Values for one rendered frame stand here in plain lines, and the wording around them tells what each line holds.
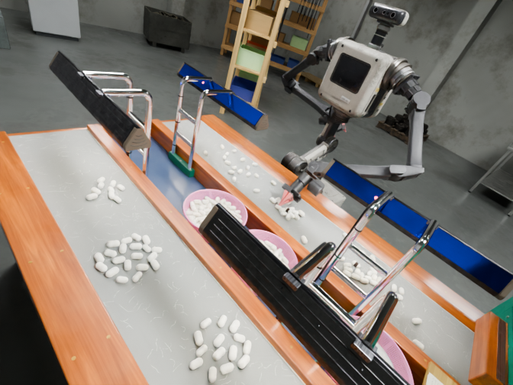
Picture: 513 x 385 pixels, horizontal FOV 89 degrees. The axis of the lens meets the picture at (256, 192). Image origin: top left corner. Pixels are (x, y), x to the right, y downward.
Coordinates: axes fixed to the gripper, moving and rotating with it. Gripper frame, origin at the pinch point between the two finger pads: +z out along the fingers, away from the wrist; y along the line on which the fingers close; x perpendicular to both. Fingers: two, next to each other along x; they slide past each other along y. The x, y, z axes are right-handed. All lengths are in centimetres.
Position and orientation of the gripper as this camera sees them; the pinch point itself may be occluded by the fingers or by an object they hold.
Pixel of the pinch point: (280, 204)
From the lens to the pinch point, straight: 126.4
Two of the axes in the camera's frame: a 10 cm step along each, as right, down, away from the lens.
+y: 6.9, 5.8, -4.2
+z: -6.9, 7.1, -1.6
